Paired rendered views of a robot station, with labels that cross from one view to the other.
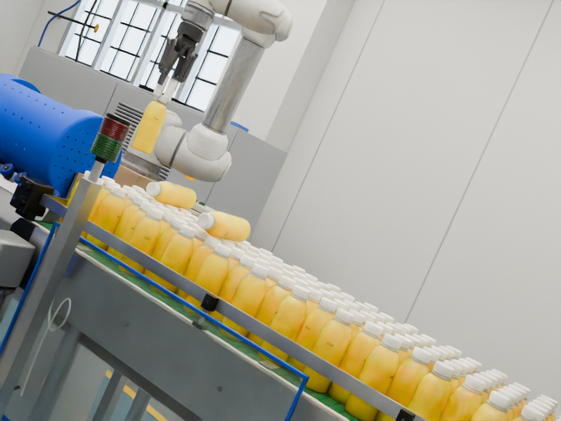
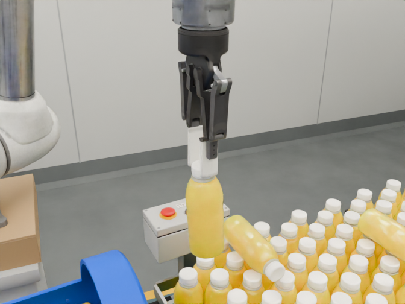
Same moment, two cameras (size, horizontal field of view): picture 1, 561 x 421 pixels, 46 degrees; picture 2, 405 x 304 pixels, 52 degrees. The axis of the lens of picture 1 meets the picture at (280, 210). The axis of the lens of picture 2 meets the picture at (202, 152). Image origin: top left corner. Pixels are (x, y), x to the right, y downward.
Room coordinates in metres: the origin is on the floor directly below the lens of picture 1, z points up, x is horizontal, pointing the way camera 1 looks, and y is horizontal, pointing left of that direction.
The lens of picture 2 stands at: (1.66, 0.99, 1.69)
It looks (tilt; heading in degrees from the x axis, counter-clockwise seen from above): 26 degrees down; 303
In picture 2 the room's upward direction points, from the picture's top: straight up
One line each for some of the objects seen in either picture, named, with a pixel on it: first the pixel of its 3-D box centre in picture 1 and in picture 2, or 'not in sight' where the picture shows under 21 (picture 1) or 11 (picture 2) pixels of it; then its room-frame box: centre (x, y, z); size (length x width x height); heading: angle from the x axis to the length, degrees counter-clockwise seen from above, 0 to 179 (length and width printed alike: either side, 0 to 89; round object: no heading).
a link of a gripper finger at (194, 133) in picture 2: (169, 90); (196, 146); (2.02, 0.45, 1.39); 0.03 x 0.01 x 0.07; 61
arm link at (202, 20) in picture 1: (196, 17); (203, 5); (2.00, 0.47, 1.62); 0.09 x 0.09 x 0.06
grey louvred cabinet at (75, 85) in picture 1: (103, 192); not in sight; (4.41, 1.13, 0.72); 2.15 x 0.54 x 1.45; 55
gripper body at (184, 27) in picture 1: (186, 40); (203, 57); (2.00, 0.47, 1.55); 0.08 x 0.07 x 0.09; 151
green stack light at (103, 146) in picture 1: (106, 147); not in sight; (1.53, 0.43, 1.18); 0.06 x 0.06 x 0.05
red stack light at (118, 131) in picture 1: (114, 129); not in sight; (1.53, 0.43, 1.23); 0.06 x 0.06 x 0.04
